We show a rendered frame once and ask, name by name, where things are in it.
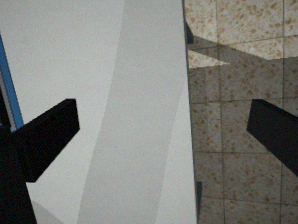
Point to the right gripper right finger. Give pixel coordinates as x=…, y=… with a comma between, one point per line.
x=277, y=130

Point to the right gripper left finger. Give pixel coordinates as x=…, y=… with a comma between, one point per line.
x=37, y=144

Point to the blue flat mat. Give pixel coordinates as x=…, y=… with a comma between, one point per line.
x=10, y=87

